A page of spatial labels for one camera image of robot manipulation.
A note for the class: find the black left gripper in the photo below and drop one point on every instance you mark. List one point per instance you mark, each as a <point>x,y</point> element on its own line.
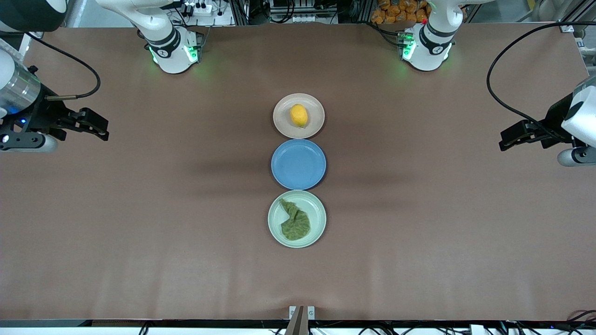
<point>555,114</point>

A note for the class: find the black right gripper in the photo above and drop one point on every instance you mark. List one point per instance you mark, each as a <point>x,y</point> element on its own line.
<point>43,114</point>

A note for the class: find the yellow lemon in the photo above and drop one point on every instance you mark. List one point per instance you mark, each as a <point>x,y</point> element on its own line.
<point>299,115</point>

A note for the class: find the green lettuce leaf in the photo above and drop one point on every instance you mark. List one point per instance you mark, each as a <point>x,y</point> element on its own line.
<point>295,225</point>

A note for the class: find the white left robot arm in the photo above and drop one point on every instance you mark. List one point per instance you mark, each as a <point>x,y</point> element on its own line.
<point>433,46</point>

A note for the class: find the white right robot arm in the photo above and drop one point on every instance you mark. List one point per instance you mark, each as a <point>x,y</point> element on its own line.
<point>165,42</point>

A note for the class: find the brown table cover sheet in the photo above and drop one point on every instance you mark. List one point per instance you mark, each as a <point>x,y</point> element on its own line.
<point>419,232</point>

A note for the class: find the white power strip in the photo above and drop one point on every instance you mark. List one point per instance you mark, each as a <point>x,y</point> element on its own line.
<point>198,8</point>

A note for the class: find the bag of orange fruits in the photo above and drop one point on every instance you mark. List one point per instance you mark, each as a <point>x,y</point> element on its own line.
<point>398,11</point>

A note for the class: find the beige round plate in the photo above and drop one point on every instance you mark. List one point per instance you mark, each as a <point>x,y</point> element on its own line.
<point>312,125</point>

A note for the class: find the blue round plate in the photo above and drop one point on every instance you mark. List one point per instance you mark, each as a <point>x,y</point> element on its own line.
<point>298,164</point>

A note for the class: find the light green round plate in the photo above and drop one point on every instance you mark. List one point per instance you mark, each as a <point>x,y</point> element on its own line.
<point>316,209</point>

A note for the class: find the metal table edge bracket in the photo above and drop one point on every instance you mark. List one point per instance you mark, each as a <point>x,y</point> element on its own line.
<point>301,318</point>

